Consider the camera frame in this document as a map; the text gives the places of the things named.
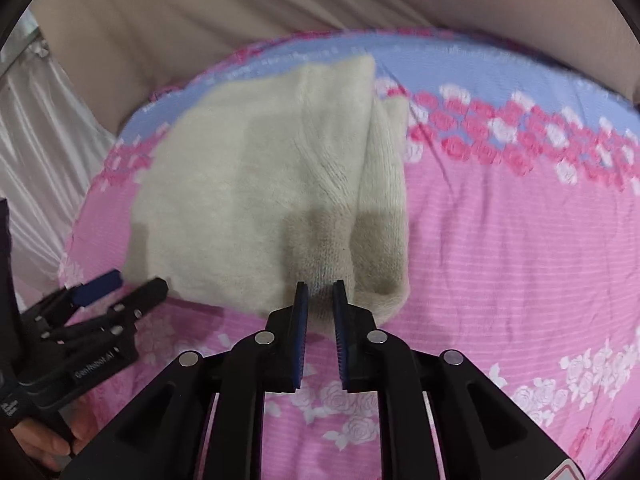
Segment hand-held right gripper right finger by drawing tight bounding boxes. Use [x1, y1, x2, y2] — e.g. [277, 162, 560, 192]
[332, 280, 586, 480]

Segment white satin cloth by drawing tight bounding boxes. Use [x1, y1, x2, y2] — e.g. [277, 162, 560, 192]
[0, 10, 118, 311]

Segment beige cloth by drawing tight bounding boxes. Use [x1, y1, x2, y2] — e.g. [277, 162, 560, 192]
[30, 0, 640, 136]

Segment cream knitted sweater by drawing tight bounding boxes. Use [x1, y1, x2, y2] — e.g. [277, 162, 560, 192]
[122, 54, 412, 333]

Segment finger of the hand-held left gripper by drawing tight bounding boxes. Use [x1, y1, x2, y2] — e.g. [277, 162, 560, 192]
[35, 269, 124, 322]
[42, 278, 170, 344]

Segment pink blue floral blanket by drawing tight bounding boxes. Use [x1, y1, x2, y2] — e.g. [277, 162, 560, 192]
[57, 30, 640, 480]

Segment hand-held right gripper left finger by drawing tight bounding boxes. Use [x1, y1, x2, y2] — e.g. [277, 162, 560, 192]
[60, 281, 308, 480]

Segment person's left hand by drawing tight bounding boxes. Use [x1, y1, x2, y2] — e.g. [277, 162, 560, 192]
[11, 407, 98, 472]

